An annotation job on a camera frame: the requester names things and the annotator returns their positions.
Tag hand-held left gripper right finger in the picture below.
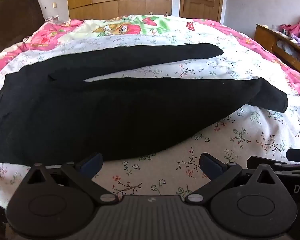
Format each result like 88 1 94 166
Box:
185 152 278 204

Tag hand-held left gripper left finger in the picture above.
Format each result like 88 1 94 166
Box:
22 152 118 205

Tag black pants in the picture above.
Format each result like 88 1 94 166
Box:
0 43 289 167

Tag floral printed blanket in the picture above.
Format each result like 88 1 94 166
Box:
0 14 300 205

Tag wooden side shelf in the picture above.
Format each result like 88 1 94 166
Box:
254 24 300 79

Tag dark brown headboard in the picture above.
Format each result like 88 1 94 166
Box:
0 0 45 60

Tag wooden door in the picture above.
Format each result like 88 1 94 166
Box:
179 0 225 22

